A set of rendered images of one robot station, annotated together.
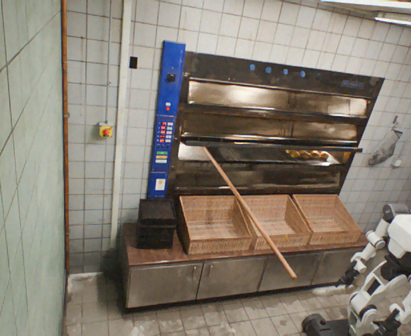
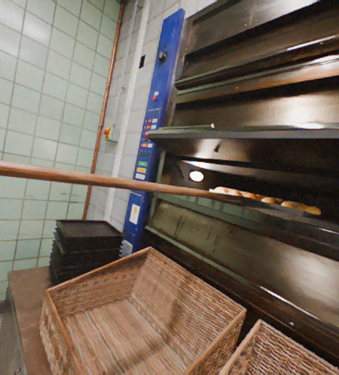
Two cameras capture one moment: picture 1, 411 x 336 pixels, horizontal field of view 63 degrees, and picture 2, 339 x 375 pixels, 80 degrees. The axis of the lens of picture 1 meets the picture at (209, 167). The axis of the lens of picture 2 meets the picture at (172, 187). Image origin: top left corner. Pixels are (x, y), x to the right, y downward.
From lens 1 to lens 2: 2.68 m
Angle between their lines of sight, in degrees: 69
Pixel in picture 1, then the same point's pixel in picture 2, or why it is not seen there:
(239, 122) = (268, 105)
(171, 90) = (161, 74)
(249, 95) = (294, 33)
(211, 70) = (217, 27)
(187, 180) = (166, 222)
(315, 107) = not seen: outside the picture
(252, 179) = (315, 285)
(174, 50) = (169, 23)
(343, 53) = not seen: outside the picture
